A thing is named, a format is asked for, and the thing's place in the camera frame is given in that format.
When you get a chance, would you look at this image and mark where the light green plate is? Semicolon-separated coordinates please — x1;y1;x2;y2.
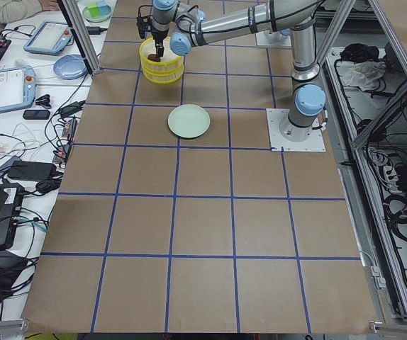
167;104;211;139

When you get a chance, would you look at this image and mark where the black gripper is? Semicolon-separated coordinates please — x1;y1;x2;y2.
152;28;168;57

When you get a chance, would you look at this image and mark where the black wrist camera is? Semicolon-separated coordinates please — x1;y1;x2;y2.
136;15;151;40

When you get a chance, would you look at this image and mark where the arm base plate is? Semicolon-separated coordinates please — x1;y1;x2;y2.
255;31;291;50
266;108;326;152

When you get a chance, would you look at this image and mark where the brown bun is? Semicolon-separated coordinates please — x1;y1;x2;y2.
147;54;161;62

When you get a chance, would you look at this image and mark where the blue plate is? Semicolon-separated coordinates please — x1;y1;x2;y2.
53;55;87;80

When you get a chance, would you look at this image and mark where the teach pendant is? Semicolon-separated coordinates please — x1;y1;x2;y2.
0;67;36;113
23;21;72;55

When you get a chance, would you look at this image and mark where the black power adapter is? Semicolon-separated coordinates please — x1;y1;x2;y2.
87;26;106;35

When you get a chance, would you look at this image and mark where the far teach pendant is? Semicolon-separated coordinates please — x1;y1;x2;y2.
23;21;72;55

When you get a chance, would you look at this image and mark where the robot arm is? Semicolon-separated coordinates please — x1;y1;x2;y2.
138;1;326;142

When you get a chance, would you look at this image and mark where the green bowl with sponges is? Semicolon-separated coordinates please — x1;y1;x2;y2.
82;1;113;23

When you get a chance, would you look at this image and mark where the white crumpled cloth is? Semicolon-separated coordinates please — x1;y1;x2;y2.
341;61;386;91

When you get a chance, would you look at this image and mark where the near teach pendant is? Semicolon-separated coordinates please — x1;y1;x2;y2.
0;67;36;113

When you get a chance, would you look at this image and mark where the aluminium frame post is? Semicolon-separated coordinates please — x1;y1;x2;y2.
57;0;101;77

